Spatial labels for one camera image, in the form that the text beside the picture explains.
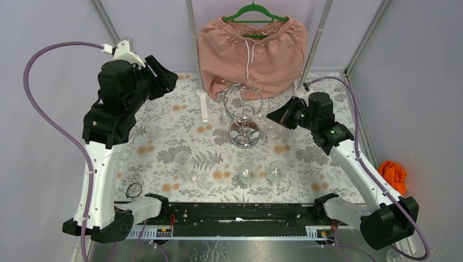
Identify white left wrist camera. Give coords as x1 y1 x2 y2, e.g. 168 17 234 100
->
101 37 146 69

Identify orange cloth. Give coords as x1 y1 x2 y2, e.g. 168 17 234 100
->
377 160 408 195

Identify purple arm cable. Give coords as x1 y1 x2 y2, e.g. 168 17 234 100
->
303 76 431 262
23 41 105 262

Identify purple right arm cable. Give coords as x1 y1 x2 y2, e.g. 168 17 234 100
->
303 76 431 262

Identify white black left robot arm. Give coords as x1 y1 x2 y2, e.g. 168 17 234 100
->
62 56 178 243

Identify chrome wine glass rack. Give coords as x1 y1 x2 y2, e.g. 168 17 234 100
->
219 80 264 149

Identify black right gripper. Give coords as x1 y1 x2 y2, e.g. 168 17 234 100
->
267 96 318 131

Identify clear wine glass front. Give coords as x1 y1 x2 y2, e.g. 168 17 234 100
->
257 110 282 139

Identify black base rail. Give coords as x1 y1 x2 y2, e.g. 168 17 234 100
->
147 202 336 238

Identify floral table mat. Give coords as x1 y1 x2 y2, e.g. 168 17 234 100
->
115 73 363 204

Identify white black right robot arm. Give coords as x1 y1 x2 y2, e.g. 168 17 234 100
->
266 92 419 250

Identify black ring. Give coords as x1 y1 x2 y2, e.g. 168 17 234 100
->
125 182 143 200

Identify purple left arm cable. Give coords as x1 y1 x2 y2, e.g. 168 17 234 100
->
23 41 105 262

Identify pink shorts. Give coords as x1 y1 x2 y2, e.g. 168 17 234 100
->
198 17 308 100

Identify clear wine glass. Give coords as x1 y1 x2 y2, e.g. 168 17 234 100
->
267 160 287 183
257 110 282 139
239 162 258 185
174 151 197 181

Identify green clothes hanger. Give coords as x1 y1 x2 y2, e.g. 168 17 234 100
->
221 1 289 24

